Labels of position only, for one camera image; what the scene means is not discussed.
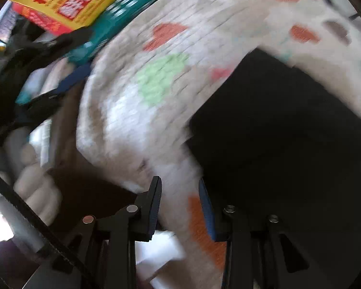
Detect yellow and red box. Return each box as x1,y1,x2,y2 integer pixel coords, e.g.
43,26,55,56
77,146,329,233
8,0,127,36

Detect person's left hand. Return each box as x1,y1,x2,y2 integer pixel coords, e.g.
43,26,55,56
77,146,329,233
4,137,63,228

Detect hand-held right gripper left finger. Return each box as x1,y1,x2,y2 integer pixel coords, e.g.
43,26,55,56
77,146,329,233
51,176,162,289

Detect teal box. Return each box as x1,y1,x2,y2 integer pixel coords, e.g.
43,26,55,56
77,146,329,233
64,0,167,66

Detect white paper sheet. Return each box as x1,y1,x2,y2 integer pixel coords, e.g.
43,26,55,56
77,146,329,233
135,230,185,282

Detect black toothed strap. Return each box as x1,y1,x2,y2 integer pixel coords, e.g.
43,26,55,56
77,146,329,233
0,167,94,282

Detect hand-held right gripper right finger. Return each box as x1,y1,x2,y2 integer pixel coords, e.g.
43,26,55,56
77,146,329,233
198,177,310,289

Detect white heart-print blanket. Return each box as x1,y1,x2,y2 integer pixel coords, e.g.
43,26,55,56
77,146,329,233
76,0,361,279

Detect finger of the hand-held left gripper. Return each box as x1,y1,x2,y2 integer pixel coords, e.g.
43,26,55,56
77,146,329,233
16,63,93,118
26,26,94,67

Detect black pants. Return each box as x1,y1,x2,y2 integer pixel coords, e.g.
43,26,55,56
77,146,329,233
185,47,361,289

